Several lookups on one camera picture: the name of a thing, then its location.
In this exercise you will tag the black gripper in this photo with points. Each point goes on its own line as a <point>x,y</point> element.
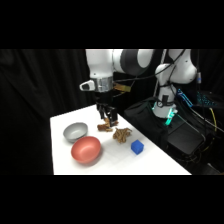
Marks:
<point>104,98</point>

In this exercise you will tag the blue cube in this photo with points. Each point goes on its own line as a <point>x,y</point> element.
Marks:
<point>137,147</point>

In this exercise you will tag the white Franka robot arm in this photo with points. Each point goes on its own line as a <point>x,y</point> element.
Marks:
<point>100,66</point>

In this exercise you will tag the grey bowl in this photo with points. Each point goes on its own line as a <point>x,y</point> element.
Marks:
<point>75,131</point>

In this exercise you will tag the pink bowl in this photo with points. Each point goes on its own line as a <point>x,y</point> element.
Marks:
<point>86,150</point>

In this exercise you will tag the brown toy figure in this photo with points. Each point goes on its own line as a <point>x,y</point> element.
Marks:
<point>121,135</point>
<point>107,122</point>
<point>102,127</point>

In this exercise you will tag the tan wrist board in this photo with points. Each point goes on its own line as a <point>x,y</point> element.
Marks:
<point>122,88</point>

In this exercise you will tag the green base light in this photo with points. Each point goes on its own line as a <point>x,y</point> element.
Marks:
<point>169,117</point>

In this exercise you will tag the black curtain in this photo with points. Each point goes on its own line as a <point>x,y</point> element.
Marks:
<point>33,100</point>

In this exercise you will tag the black box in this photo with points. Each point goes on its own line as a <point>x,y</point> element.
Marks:
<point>185,138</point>

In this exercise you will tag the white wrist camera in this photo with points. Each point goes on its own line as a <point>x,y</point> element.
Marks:
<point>87,85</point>

